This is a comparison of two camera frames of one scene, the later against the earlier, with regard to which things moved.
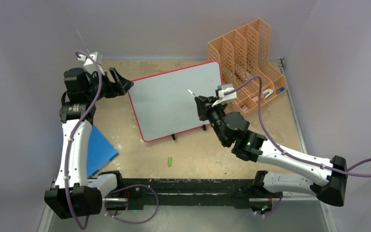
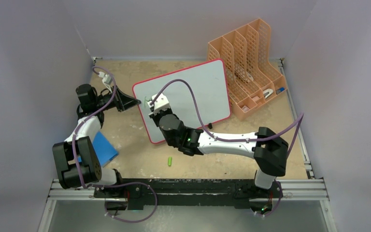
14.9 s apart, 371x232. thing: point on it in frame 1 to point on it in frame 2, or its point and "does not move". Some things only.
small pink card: x=245 y=108 does not move
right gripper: x=204 y=105 to x=155 y=116
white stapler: x=267 y=92 does not move
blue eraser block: x=100 y=152 does not move
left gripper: x=120 y=87 to x=122 y=102
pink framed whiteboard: x=164 y=107 does not move
